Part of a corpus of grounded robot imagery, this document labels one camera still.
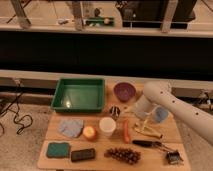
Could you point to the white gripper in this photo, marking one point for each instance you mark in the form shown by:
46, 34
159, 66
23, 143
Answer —
144, 125

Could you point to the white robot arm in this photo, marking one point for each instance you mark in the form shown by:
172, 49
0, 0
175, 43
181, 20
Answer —
159, 93

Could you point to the purple bowl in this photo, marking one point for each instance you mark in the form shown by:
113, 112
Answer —
124, 91

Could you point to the yellow banana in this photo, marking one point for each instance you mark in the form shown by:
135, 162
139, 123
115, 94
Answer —
148, 131

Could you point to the clear blue glass cup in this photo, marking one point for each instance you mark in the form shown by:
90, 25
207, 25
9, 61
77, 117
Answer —
160, 114

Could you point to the black white striped ball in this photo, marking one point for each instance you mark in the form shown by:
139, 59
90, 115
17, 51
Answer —
115, 111

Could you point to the white cup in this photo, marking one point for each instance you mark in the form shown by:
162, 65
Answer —
107, 126

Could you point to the bunch of dark grapes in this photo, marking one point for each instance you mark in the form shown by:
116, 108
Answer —
126, 155

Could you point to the black binder clip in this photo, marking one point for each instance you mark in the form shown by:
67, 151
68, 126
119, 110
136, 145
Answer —
173, 158

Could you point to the red yellow apple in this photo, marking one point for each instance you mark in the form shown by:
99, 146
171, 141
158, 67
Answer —
90, 133

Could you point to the green plastic tray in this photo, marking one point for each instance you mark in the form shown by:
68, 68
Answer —
81, 95

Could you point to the blue crumpled cloth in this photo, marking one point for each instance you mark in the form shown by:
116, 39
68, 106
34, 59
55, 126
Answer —
71, 128

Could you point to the black eraser block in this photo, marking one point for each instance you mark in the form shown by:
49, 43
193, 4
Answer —
81, 155

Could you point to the green sponge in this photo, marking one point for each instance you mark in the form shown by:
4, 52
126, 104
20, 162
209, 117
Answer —
58, 150

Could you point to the black handled knife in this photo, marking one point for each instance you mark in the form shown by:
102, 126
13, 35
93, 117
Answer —
156, 144

